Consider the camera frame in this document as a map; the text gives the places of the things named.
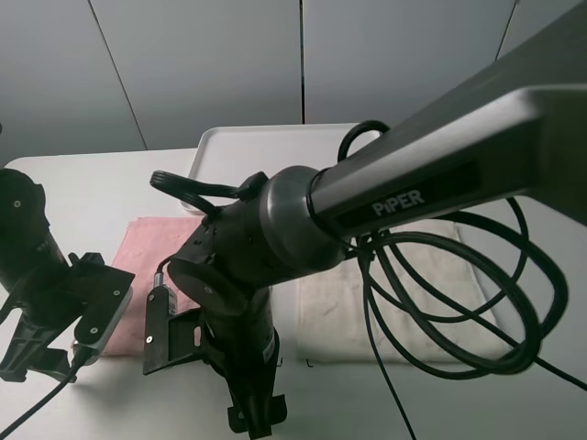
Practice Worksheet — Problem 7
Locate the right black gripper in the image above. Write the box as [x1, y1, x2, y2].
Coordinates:
[202, 288, 287, 435]

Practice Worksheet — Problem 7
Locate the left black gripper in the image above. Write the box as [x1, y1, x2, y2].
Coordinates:
[1, 253, 124, 380]

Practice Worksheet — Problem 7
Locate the pink towel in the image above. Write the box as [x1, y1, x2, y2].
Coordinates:
[103, 216, 201, 358]

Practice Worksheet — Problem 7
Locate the cream white towel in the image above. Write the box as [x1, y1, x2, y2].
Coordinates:
[296, 220, 510, 363]

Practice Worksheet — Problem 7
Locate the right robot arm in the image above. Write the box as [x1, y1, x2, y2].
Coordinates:
[150, 4, 586, 439]

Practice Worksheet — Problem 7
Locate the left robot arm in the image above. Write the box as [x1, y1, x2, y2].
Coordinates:
[1, 169, 135, 382]

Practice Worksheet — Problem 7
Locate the white plastic tray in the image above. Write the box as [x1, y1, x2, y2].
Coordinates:
[186, 124, 354, 187]

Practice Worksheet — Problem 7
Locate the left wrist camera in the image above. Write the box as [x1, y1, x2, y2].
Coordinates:
[71, 270, 135, 366]

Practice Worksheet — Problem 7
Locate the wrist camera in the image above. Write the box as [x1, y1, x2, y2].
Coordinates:
[143, 271, 204, 376]
[71, 270, 135, 366]

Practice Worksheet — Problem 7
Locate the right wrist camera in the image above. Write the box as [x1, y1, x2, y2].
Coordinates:
[143, 271, 204, 376]

